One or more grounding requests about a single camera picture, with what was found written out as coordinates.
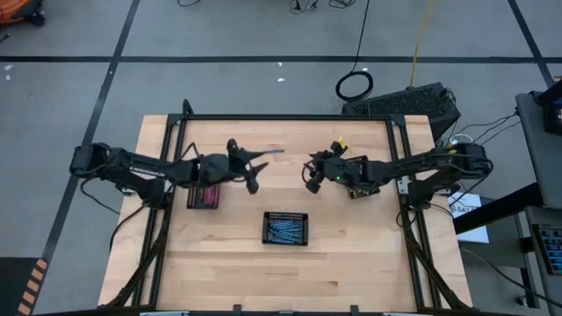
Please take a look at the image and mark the backlit keyboard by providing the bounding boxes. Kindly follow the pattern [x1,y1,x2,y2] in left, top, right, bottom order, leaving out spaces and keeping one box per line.
[530,222,562,277]

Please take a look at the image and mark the yellow hanging cable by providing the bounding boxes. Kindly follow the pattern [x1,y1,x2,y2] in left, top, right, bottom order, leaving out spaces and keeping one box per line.
[408,0,436,89]

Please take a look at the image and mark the black hanging cable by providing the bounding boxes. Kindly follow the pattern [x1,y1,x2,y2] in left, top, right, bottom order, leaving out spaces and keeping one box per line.
[335,0,375,104]

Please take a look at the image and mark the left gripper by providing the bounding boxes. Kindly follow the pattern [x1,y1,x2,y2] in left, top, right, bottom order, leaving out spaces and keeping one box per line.
[198,137,270,197]

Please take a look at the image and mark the white paper sheet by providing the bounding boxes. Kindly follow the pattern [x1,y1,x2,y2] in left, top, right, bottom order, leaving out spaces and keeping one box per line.
[446,190,491,245]

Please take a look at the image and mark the black perforated computer case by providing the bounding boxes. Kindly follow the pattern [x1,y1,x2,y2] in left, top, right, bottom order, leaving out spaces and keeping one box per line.
[341,82,462,142]

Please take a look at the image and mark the black plastic slotted basket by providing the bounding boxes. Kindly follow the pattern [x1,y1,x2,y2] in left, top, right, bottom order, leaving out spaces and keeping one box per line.
[346,154,382,200]
[186,182,221,211]
[261,211,310,247]

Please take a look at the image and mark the black orange striped floor mat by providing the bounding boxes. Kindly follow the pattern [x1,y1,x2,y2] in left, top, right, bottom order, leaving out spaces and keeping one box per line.
[0,256,50,316]

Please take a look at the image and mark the black screen device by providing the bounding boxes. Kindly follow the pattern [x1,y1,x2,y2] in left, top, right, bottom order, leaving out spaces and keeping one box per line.
[540,77,562,136]

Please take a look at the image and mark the black desk crossbar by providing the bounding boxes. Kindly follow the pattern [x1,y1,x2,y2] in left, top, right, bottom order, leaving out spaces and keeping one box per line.
[451,182,545,236]

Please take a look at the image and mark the grey cart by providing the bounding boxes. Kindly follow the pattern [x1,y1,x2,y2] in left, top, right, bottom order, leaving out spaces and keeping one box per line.
[515,90,562,210]

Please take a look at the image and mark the orange shop vacuum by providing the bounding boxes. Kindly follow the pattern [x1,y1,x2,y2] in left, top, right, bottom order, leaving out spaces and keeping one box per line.
[0,0,47,26]

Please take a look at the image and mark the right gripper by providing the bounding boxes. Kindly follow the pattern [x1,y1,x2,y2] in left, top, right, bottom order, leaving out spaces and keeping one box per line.
[305,140,358,195]

